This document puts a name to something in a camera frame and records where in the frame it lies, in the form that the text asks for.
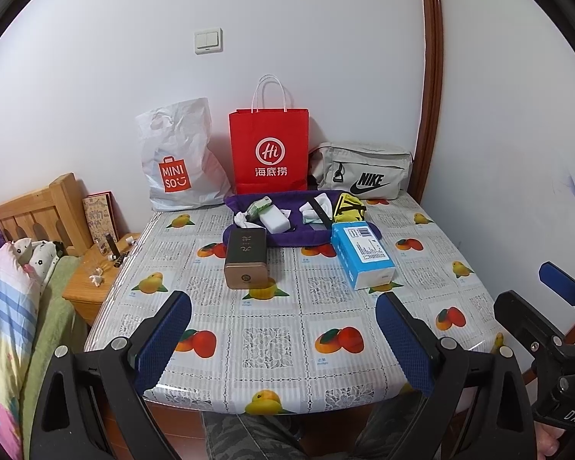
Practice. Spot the purple towel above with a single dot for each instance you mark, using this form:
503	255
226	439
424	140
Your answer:
297	237

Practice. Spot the white spotted plush toy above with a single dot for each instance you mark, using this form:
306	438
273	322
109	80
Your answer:
23	251
45	256

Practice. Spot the fruit print tablecloth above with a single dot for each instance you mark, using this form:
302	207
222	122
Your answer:
278	326

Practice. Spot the knotted white tissue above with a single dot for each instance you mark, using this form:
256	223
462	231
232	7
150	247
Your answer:
243	220

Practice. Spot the grey waist bag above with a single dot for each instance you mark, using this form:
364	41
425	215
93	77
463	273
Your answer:
359	167

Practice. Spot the pastel striped pillow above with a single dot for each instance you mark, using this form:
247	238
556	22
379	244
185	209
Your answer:
2	345

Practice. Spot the wooden nightstand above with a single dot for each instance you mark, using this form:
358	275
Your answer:
88	292

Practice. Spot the person's camouflage trousers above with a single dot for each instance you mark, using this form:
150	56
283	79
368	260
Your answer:
249	436

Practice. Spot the white sponge block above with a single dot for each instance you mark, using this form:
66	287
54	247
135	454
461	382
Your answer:
275	219

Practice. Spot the blue tissue pack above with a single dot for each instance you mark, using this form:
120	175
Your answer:
364	258

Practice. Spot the small black upright object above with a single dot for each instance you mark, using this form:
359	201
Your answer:
111	244

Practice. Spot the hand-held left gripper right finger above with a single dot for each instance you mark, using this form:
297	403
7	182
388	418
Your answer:
405	345

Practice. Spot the white plastic shopping bag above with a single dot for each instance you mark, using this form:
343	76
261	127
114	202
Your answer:
182	153

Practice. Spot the wooden headboard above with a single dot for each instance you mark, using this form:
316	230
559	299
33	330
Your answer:
28	206

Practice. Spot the red paper carrier bag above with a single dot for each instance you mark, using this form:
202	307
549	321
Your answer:
268	153

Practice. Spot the yellow pouch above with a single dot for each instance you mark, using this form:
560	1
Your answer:
347	208

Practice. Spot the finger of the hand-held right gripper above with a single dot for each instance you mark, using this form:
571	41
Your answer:
563	282
527	321

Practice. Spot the brown wooden door frame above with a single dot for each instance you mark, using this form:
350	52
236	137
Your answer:
429	81

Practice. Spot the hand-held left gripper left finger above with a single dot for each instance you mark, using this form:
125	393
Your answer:
165	340

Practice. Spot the green packet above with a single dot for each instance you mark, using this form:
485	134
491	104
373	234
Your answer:
258	207

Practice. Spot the person's right hand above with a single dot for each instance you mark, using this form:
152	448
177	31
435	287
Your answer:
551	443

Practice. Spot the white glove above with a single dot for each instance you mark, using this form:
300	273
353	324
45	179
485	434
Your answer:
311	208

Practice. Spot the green blanket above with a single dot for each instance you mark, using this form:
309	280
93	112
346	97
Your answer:
52	321

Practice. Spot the white wall light switch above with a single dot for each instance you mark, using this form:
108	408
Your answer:
208	40

